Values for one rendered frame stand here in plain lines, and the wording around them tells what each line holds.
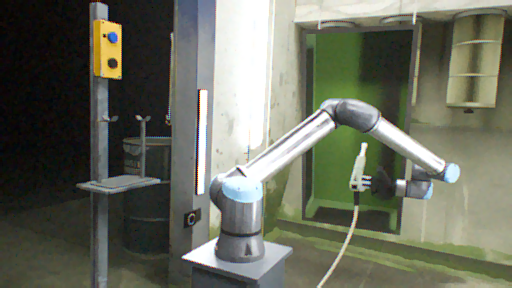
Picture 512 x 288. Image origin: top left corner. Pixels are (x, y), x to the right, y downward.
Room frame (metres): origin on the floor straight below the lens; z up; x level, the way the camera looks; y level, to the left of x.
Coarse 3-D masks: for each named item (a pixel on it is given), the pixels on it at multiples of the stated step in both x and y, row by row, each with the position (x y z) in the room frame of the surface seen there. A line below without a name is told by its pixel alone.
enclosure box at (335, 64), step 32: (320, 32) 2.04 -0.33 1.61; (352, 32) 2.31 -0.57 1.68; (384, 32) 2.24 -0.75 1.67; (416, 32) 1.86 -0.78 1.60; (320, 64) 2.42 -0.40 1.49; (352, 64) 2.34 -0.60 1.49; (384, 64) 2.27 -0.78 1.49; (320, 96) 2.45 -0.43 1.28; (352, 96) 2.38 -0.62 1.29; (384, 96) 2.30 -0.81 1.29; (352, 128) 2.41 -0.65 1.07; (320, 160) 2.54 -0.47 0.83; (352, 160) 2.45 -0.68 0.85; (384, 160) 2.37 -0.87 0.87; (320, 192) 2.58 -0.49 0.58; (352, 192) 2.49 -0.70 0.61; (384, 224) 2.20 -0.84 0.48
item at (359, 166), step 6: (366, 144) 2.17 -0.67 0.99; (360, 156) 2.01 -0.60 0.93; (360, 162) 1.95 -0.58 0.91; (354, 168) 1.91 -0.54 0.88; (360, 168) 1.89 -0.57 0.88; (354, 174) 1.84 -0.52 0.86; (360, 174) 1.84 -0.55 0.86; (354, 180) 1.78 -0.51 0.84; (360, 180) 1.80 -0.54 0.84; (354, 192) 1.89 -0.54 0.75; (354, 198) 1.91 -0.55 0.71; (354, 204) 1.92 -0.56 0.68
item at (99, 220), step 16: (96, 16) 1.74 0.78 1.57; (96, 80) 1.74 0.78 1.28; (96, 96) 1.74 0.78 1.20; (96, 112) 1.74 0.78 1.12; (96, 128) 1.74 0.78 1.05; (96, 144) 1.74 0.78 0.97; (96, 160) 1.74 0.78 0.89; (96, 176) 1.74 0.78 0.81; (96, 192) 1.74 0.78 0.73; (96, 208) 1.74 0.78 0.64; (96, 224) 1.74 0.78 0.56; (96, 240) 1.74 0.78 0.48; (96, 256) 1.74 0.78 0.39; (96, 272) 1.74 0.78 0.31
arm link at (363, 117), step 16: (336, 112) 1.52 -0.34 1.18; (352, 112) 1.47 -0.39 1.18; (368, 112) 1.45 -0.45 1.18; (368, 128) 1.46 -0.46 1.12; (384, 128) 1.49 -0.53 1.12; (400, 144) 1.52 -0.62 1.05; (416, 144) 1.55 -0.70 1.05; (416, 160) 1.57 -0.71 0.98; (432, 160) 1.58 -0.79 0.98; (432, 176) 1.68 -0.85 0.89; (448, 176) 1.60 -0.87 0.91
